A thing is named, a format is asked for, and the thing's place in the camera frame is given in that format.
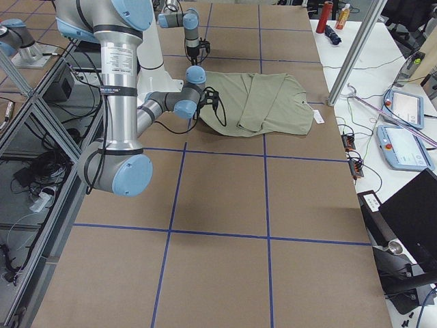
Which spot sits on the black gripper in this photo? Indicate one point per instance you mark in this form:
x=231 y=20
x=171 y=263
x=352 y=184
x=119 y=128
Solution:
x=193 y=52

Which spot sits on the olive green long-sleeve shirt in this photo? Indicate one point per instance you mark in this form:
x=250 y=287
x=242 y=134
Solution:
x=255 y=104

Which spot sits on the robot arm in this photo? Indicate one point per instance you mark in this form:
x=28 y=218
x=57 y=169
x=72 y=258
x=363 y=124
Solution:
x=172 y=15
x=135 y=87

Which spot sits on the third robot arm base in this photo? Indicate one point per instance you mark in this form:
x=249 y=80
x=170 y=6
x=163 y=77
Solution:
x=19 y=44

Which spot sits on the folded dark blue umbrella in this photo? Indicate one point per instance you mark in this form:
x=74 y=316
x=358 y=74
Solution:
x=332 y=35

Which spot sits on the white shirt price tag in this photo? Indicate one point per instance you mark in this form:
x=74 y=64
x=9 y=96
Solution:
x=317 y=116

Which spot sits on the red cylinder bottle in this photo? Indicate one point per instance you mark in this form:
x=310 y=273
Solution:
x=324 y=16

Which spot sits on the orange drink bottle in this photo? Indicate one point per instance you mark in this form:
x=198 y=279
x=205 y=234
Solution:
x=343 y=17

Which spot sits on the orange connector board far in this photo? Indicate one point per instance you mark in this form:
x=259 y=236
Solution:
x=348 y=142

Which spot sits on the orange connector board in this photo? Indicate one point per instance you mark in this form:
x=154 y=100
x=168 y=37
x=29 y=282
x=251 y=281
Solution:
x=356 y=167
x=348 y=142

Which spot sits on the orange connector board near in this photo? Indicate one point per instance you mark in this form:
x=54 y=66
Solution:
x=356 y=167

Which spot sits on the far teach pendant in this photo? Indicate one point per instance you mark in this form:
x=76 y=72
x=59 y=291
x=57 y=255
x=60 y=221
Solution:
x=404 y=107

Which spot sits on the teach pendant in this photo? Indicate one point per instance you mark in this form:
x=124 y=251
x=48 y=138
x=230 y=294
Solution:
x=402 y=150
x=404 y=107

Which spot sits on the near teach pendant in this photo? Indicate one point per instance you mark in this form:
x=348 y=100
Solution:
x=402 y=150

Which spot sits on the black labelled box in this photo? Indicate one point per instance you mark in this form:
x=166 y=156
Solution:
x=378 y=228

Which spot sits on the black monitor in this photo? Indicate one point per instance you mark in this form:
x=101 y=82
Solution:
x=411 y=215

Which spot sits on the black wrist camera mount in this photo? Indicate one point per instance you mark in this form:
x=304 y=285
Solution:
x=204 y=45
x=209 y=96

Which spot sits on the aluminium frame post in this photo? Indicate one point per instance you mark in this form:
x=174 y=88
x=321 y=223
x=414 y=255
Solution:
x=364 y=31

